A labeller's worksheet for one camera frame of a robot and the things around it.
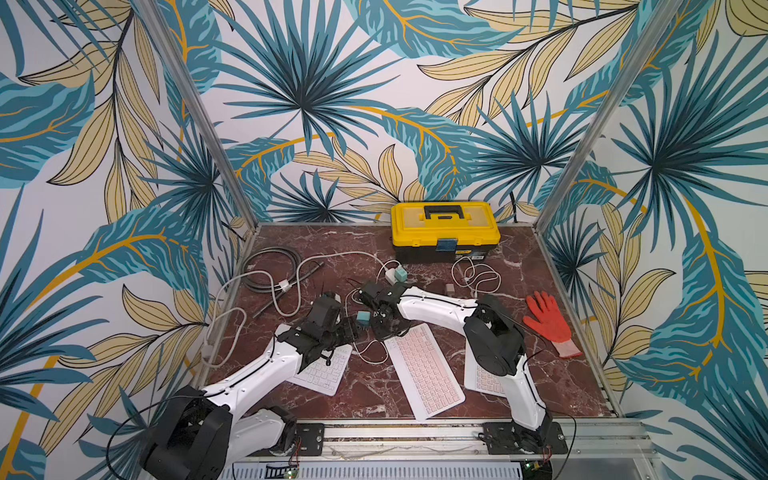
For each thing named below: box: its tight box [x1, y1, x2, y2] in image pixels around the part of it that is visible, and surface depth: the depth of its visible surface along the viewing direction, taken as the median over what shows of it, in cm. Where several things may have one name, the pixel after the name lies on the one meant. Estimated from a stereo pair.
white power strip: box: [385, 268, 398, 286], surface depth 104 cm
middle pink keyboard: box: [384, 323, 465, 421], surface depth 85 cm
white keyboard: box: [286, 344, 353, 397], surface depth 84 cm
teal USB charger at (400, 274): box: [394, 264, 408, 283], surface depth 100 cm
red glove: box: [523, 291, 582, 358], surface depth 96 cm
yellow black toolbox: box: [391, 202, 501, 263], surface depth 100 cm
